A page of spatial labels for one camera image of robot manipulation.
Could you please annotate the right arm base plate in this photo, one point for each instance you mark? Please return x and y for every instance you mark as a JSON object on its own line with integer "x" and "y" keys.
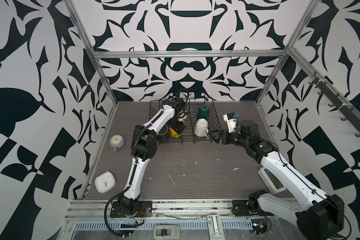
{"x": 247, "y": 208}

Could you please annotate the yellow mug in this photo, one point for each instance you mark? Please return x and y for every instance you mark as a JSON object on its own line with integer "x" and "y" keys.
{"x": 176, "y": 134}

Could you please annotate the black wall hook rail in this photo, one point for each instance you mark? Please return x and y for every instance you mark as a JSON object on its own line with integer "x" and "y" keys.
{"x": 337, "y": 100}

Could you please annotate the cream white mug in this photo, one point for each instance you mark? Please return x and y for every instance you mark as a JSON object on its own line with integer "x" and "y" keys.
{"x": 201, "y": 128}

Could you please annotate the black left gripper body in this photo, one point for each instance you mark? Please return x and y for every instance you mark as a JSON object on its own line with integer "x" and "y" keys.
{"x": 177, "y": 125}

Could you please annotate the green mug white inside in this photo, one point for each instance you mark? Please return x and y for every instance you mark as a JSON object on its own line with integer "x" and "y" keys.
{"x": 203, "y": 112}

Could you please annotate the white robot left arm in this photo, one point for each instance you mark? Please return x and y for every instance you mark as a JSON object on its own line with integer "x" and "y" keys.
{"x": 144, "y": 147}

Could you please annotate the small blue alarm clock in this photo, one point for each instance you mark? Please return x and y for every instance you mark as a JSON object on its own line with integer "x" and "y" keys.
{"x": 116, "y": 142}

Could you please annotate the black wire dish rack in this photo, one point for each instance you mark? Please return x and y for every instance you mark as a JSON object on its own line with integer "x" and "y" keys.
{"x": 197, "y": 108}

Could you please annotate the white centre bracket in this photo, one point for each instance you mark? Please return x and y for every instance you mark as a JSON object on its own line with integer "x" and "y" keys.
{"x": 215, "y": 227}

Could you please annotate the black mug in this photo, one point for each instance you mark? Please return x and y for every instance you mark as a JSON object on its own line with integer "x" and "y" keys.
{"x": 164, "y": 134}

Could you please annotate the small green circuit board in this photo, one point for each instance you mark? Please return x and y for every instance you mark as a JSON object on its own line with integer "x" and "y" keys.
{"x": 261, "y": 226}

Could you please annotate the grey switch box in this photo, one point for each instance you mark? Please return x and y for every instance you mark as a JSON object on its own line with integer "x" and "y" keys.
{"x": 166, "y": 232}

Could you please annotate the white square kitchen timer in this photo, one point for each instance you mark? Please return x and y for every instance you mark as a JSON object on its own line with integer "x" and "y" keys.
{"x": 105, "y": 182}

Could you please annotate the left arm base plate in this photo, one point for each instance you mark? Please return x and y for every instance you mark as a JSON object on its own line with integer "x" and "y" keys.
{"x": 136, "y": 209}

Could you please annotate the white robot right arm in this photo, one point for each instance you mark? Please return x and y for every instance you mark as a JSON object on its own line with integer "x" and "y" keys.
{"x": 318, "y": 216}

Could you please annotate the white digital kitchen scale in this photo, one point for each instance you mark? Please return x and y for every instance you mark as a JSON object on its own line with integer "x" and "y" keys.
{"x": 272, "y": 183}

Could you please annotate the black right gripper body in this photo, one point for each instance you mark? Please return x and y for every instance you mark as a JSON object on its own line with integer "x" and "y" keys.
{"x": 235, "y": 138}

